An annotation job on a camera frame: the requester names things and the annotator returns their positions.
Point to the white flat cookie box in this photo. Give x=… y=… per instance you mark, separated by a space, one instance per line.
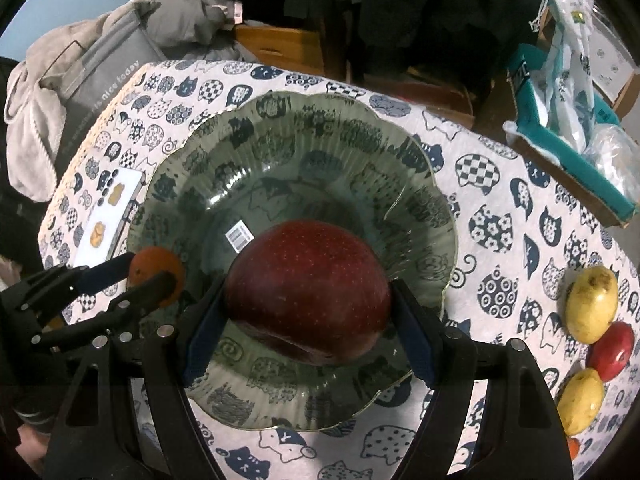
x=110 y=205

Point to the brown cardboard box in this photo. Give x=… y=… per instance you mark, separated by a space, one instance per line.
x=595 y=205

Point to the white printed carton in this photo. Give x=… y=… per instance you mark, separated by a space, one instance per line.
x=607 y=60

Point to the small pink tag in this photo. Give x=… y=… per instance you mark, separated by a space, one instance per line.
x=237 y=11

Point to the cat print tablecloth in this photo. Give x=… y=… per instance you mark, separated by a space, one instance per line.
x=500 y=270

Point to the black coat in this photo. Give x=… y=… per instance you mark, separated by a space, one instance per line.
x=425 y=5

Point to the green glass fruit bowl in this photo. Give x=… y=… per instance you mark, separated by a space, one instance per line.
x=310 y=170

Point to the flat cardboard box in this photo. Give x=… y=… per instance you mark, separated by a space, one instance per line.
x=425 y=95

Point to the grey jacket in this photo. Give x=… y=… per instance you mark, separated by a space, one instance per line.
x=185 y=15

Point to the small red apple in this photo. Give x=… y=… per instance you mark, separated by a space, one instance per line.
x=612 y=350

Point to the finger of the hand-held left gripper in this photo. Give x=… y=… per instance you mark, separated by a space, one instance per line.
x=145 y=295
x=100 y=272

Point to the clear plastic bag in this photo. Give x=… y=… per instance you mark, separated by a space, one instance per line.
x=615 y=160

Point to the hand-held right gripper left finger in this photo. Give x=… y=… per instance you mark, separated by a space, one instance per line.
x=200 y=340

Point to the orange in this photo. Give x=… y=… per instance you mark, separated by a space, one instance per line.
x=573 y=449
x=150 y=266

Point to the wooden drawer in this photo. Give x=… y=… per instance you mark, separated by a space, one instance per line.
x=280 y=45

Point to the yellow pear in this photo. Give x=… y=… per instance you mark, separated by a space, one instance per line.
x=580 y=400
x=592 y=302

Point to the large red apple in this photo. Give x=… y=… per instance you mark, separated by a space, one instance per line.
x=310 y=290

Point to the teal storage box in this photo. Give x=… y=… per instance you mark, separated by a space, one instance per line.
x=565 y=155

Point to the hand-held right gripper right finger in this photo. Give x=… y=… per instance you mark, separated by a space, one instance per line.
x=417 y=340

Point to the grey tote bag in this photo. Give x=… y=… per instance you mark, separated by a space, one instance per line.
x=100 y=80

